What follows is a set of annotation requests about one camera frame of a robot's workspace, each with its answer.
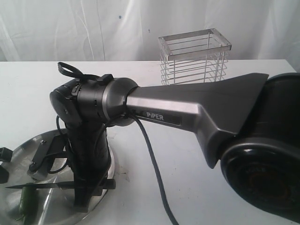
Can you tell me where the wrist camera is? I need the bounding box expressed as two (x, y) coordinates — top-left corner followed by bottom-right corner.
(0, 147), (13, 162)
(27, 135), (67, 181)

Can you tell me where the round steel plate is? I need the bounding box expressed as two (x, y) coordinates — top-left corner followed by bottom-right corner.
(0, 130), (107, 225)

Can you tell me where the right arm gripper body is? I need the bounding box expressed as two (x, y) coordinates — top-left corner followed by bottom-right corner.
(65, 121), (111, 183)

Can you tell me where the white backdrop curtain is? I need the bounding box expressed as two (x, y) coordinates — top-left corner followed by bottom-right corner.
(0, 0), (300, 63)

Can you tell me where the black handled knife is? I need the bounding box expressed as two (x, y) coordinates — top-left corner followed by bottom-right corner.
(6, 179), (116, 190)

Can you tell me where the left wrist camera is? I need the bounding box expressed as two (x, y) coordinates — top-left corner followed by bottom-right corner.
(0, 147), (13, 162)

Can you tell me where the wire cutlery holder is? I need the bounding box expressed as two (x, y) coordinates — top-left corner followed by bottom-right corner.
(158, 28), (232, 85)

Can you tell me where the green cucumber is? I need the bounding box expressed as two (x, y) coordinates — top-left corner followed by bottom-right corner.
(16, 187), (36, 221)

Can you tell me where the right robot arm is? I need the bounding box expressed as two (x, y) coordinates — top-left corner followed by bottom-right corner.
(50, 73), (300, 222)

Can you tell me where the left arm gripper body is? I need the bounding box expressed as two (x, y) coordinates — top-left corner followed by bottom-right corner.
(0, 166), (9, 183)

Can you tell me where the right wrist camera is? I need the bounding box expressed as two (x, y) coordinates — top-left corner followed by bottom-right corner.
(27, 135), (67, 181)

